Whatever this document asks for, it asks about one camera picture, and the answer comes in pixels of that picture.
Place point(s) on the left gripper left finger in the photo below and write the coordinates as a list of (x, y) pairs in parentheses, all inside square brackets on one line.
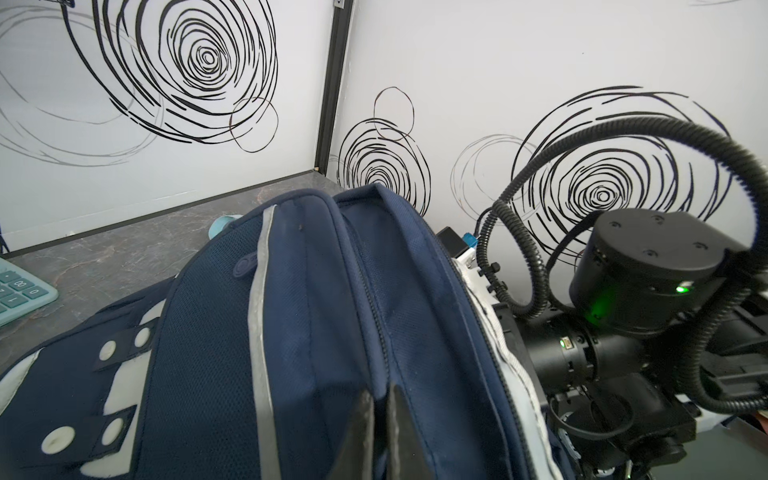
[(354, 459)]

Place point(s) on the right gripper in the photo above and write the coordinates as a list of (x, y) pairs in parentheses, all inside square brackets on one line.
[(598, 395)]

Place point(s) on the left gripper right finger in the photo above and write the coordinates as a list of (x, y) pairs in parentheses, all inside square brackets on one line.
[(406, 457)]

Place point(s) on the navy blue student backpack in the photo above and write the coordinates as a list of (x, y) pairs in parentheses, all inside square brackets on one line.
[(248, 363)]

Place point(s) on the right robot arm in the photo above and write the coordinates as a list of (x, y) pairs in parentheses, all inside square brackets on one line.
[(663, 335)]

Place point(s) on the light blue fabric pouch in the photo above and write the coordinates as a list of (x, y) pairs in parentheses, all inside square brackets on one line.
[(220, 224)]

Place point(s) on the teal calculator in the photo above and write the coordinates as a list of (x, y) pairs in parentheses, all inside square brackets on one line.
[(22, 293)]

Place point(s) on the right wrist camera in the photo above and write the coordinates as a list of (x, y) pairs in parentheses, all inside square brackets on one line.
[(463, 256)]

